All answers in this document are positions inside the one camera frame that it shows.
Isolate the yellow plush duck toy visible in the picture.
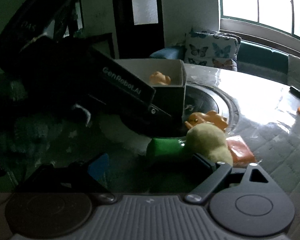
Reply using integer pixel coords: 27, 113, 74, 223
185, 123, 234, 166

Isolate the orange triceratops toy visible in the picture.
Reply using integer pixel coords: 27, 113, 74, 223
185, 111, 228, 131

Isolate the green block toy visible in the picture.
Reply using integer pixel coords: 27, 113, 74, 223
146, 138, 185, 157

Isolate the orange rubber pig toy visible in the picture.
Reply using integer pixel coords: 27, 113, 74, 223
149, 71, 171, 86

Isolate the dark cardboard box white inside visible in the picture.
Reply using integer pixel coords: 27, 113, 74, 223
116, 59, 186, 129

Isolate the dark door with glass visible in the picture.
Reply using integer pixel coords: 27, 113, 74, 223
113, 0, 165, 59

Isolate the teal sofa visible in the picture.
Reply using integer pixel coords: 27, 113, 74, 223
149, 41, 291, 84

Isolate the butterfly print cushion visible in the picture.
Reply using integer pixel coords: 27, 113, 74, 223
184, 29, 242, 71

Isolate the grey folded blanket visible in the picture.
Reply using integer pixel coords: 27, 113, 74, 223
287, 54, 300, 89

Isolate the window with green frame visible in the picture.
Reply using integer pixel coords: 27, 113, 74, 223
218, 0, 300, 43

